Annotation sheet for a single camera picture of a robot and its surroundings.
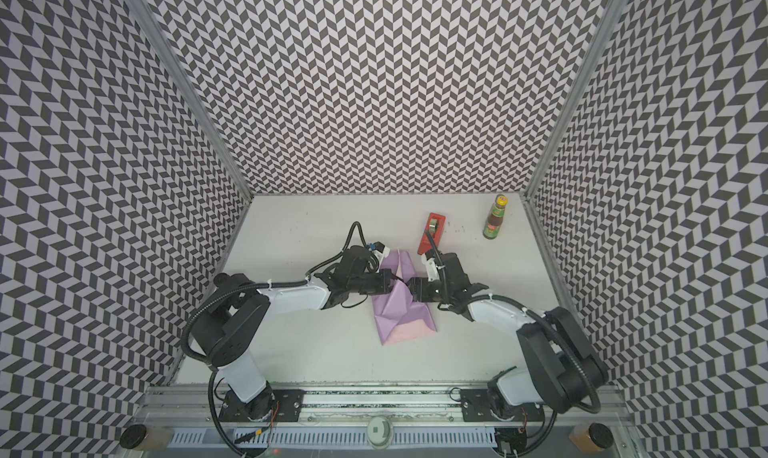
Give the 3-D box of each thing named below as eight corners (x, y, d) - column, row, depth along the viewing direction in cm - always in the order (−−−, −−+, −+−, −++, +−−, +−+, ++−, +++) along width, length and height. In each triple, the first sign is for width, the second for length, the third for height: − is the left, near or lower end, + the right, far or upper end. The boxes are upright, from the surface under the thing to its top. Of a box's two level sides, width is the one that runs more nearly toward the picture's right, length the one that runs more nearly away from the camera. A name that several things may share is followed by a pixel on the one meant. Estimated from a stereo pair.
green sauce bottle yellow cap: (484, 239, 106) (498, 205, 92) (482, 229, 109) (495, 194, 95) (495, 239, 106) (509, 205, 92) (492, 229, 109) (506, 194, 95)
